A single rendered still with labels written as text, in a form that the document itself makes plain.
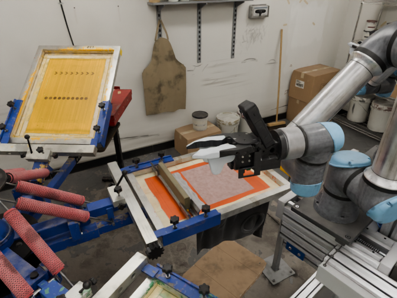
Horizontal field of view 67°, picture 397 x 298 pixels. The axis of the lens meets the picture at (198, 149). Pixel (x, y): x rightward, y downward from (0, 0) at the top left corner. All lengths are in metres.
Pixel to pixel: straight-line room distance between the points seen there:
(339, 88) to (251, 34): 3.26
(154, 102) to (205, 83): 0.74
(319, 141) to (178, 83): 3.01
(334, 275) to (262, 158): 0.56
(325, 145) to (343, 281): 0.52
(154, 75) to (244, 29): 1.30
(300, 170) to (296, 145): 0.10
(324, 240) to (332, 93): 0.58
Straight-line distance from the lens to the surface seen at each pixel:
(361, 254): 1.17
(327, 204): 1.13
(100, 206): 1.52
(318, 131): 0.73
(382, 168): 0.95
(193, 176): 1.78
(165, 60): 3.48
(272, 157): 0.70
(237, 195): 1.65
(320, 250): 1.28
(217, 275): 2.46
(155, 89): 3.50
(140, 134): 3.73
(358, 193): 1.01
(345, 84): 0.88
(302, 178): 0.78
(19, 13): 3.21
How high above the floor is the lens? 2.00
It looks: 31 degrees down
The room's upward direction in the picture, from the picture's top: straight up
